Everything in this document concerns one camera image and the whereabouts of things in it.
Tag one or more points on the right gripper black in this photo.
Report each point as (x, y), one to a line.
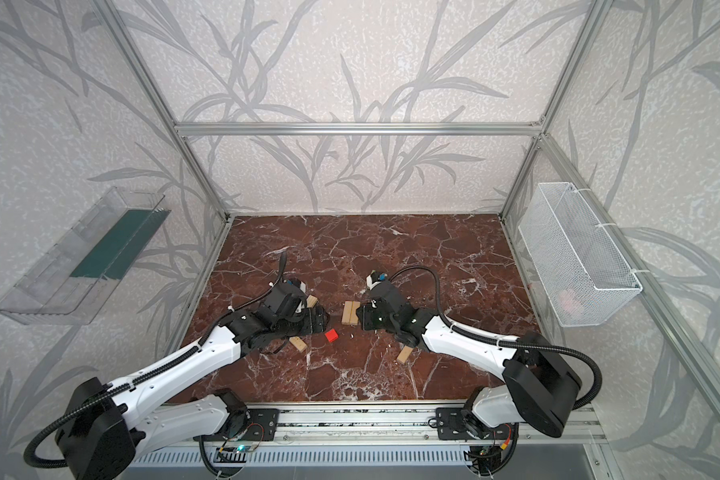
(367, 313)

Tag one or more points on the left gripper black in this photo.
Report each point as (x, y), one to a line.
(311, 319)

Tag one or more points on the natural wood block top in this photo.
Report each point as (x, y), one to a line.
(348, 315)

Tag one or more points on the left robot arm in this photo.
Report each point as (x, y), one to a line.
(107, 426)

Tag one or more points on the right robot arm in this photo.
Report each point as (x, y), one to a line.
(542, 383)

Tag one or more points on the red cube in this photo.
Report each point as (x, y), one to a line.
(331, 335)

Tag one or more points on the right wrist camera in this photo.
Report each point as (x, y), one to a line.
(375, 278)

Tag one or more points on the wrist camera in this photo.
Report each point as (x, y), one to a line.
(296, 283)
(375, 278)

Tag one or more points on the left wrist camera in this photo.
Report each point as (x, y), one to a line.
(296, 283)

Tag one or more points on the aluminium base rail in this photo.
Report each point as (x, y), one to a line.
(334, 423)

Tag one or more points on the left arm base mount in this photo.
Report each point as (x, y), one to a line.
(257, 424)

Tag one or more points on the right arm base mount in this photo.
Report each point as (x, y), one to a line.
(454, 423)

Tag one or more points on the white wire wall basket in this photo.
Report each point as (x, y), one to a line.
(584, 274)

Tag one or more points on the aluminium frame crossbar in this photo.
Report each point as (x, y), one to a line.
(356, 128)

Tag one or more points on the clear plastic wall bin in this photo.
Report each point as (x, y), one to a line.
(71, 282)

